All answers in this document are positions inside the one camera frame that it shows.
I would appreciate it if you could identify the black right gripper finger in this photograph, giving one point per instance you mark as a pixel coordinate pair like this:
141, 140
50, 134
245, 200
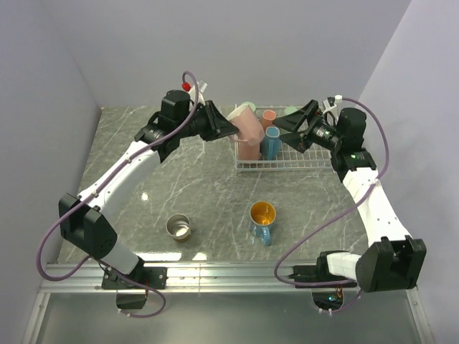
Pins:
295, 141
307, 115

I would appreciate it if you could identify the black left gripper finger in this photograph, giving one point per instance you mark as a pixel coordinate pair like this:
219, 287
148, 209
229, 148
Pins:
219, 134
217, 121

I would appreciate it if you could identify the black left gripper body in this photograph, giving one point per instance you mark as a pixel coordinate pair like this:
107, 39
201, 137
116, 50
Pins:
199, 122

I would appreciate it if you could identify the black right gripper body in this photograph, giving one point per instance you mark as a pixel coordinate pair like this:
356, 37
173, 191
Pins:
320, 133

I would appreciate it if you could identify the short green plastic cup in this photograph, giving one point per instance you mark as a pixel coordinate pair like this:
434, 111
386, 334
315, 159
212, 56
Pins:
290, 110

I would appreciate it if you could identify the white and pink mug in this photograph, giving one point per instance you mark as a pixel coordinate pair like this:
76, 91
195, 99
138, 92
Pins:
250, 128

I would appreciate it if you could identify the brown-pink ceramic mug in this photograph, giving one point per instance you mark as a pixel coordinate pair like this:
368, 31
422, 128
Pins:
267, 118

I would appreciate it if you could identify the blue flowered mug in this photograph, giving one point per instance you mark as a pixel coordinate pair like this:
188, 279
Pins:
271, 143

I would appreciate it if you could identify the tall green plastic cup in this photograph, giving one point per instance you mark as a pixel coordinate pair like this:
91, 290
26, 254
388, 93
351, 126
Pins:
251, 105

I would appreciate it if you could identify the tall pink plastic cup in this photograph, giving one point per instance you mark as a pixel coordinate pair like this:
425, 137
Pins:
248, 151

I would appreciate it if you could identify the blue mug orange interior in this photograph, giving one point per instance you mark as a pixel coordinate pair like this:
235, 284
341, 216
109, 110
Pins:
262, 219

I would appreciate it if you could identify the stainless steel cup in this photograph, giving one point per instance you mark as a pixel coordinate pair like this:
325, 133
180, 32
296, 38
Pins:
178, 227

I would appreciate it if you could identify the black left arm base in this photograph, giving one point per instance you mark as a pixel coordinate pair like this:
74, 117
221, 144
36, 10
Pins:
132, 291

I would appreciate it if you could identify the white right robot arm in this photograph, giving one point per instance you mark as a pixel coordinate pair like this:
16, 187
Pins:
393, 259

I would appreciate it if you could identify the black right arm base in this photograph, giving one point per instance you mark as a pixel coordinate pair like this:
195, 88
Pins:
313, 274

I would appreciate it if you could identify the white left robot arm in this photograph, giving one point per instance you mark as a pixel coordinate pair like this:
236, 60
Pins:
87, 217

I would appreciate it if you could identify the white wire dish rack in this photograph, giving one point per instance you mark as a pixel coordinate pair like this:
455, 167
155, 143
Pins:
315, 158

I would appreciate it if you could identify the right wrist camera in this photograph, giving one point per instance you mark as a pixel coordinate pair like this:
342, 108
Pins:
333, 105

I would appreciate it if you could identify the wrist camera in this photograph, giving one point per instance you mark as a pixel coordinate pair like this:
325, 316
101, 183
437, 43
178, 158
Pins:
194, 90
333, 105

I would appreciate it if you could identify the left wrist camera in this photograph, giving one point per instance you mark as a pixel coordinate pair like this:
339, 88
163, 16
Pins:
194, 90

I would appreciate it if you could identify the aluminium front rail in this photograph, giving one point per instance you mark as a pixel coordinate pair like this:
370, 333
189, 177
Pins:
184, 277

